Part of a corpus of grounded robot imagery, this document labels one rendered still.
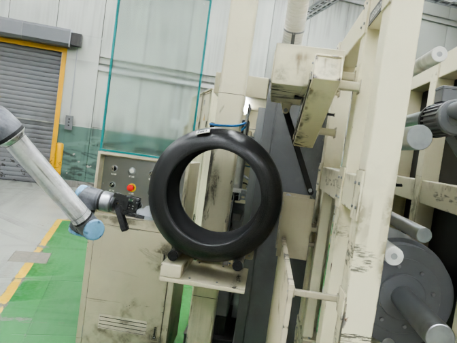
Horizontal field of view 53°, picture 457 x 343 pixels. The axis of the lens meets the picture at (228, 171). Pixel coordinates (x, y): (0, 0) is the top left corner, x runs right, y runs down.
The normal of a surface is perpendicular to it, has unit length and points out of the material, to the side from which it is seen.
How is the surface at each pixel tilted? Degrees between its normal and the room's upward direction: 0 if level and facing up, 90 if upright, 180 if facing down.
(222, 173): 90
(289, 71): 90
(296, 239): 90
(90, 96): 90
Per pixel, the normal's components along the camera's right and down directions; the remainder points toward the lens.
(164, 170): -0.25, -0.04
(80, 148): 0.23, 0.08
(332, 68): -0.04, -0.27
